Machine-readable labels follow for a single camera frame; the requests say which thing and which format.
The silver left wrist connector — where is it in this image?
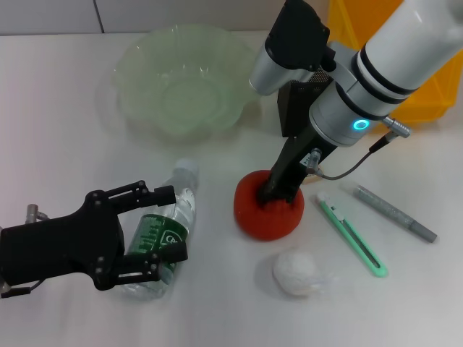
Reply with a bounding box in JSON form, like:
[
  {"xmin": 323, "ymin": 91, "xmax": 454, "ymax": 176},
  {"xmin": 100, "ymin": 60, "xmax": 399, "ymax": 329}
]
[{"xmin": 26, "ymin": 203, "xmax": 51, "ymax": 224}]

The grey glitter pen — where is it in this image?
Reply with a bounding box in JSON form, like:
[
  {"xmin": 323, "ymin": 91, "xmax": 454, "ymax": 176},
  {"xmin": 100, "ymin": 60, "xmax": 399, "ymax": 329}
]
[{"xmin": 352, "ymin": 184, "xmax": 438, "ymax": 244}]

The green utility knife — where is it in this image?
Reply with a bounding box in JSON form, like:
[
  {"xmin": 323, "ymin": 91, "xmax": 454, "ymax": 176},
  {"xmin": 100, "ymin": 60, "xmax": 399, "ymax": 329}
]
[{"xmin": 315, "ymin": 191, "xmax": 388, "ymax": 278}]

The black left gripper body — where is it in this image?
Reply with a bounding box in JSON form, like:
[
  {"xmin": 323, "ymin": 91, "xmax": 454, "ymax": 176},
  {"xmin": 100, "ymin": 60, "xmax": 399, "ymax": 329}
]
[{"xmin": 0, "ymin": 188, "xmax": 127, "ymax": 292}]

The yellow plastic bin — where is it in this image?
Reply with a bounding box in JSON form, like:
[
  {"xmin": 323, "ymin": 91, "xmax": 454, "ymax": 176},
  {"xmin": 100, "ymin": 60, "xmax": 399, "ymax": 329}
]
[{"xmin": 327, "ymin": 0, "xmax": 456, "ymax": 123}]

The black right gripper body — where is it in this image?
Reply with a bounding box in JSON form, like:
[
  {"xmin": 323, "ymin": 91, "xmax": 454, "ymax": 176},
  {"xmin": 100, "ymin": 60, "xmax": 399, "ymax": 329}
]
[{"xmin": 268, "ymin": 125, "xmax": 338, "ymax": 199}]

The clear green-label water bottle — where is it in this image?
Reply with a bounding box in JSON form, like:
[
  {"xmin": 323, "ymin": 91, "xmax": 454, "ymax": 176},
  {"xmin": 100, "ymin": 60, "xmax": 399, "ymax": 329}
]
[{"xmin": 119, "ymin": 157, "xmax": 200, "ymax": 301}]

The green glass fruit plate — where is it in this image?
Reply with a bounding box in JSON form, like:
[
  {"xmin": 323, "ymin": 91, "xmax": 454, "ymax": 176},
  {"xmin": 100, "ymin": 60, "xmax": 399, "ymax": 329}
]
[{"xmin": 110, "ymin": 23, "xmax": 263, "ymax": 138}]

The white paper ball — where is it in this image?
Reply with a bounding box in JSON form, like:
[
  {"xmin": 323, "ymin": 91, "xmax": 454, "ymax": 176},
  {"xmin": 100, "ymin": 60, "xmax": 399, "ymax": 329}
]
[{"xmin": 271, "ymin": 250, "xmax": 340, "ymax": 298}]

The right gripper cable with plugs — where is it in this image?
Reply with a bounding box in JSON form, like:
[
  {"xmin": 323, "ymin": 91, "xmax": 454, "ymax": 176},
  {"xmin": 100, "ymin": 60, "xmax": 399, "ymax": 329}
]
[{"xmin": 305, "ymin": 114, "xmax": 414, "ymax": 181}]

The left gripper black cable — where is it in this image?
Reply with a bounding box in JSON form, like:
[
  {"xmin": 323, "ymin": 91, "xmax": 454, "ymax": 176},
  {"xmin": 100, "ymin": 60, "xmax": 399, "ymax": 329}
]
[{"xmin": 0, "ymin": 277, "xmax": 48, "ymax": 299}]

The red apple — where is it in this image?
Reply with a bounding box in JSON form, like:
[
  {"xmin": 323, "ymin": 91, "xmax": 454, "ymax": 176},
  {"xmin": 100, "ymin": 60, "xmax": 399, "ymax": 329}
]
[{"xmin": 233, "ymin": 170, "xmax": 305, "ymax": 241}]

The black mesh pen holder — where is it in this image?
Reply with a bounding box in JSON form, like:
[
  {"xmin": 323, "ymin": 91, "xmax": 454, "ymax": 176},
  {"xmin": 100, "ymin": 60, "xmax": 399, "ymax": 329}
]
[{"xmin": 276, "ymin": 68, "xmax": 331, "ymax": 139}]

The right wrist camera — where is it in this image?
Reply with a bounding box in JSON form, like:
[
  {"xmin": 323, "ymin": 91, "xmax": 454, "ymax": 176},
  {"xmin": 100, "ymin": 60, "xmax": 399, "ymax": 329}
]
[{"xmin": 248, "ymin": 0, "xmax": 332, "ymax": 98}]

